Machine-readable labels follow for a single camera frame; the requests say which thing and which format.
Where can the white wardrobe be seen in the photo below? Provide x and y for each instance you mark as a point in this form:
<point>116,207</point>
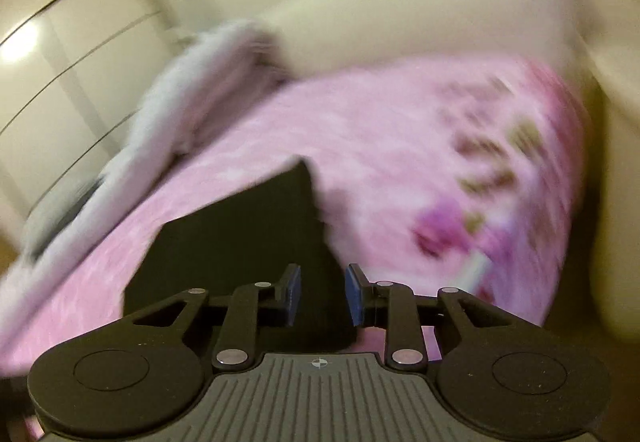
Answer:
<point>75,47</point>

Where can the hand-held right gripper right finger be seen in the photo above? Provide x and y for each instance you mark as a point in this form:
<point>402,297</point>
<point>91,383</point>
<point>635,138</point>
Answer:
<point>354,297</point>

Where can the white duvet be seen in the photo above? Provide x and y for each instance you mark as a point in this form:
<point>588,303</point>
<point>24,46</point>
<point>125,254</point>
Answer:
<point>200,82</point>

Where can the black garment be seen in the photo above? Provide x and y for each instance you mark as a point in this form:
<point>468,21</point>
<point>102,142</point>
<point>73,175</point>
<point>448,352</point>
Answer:
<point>240,242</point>

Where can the grey pillow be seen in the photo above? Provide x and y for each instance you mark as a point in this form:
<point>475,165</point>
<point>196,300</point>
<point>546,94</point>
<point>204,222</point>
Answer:
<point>60,217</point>

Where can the pink floral bed blanket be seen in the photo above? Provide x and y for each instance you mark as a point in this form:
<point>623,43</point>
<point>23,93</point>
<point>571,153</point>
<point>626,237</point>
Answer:
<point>375,147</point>

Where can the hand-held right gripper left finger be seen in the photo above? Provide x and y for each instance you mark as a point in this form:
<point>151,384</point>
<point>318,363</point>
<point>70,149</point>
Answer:
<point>295,294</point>

